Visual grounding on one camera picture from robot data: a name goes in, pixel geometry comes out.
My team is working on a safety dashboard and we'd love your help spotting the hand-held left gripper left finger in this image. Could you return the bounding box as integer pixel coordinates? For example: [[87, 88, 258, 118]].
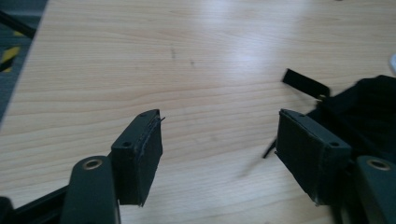
[[110, 108, 163, 207]]

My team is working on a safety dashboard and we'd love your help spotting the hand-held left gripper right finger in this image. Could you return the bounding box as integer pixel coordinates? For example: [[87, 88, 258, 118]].
[[275, 108, 353, 206]]

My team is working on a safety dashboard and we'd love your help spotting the black cloth bag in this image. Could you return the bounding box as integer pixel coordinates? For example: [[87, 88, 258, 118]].
[[262, 67, 396, 164]]

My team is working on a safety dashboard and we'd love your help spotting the black metal bar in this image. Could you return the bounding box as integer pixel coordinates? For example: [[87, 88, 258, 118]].
[[0, 10, 37, 40]]

